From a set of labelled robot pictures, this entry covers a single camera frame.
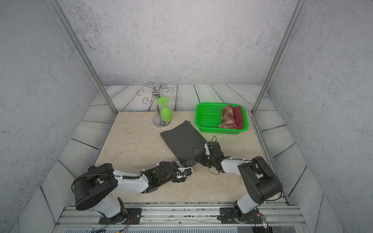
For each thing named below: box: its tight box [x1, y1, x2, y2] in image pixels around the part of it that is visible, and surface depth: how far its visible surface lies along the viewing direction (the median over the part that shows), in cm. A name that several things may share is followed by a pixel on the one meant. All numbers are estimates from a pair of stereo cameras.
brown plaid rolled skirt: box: [218, 104, 238, 130], surface depth 107 cm
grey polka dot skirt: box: [159, 120, 206, 167], surface depth 103 cm
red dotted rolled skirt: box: [233, 105, 244, 130], surface depth 107 cm
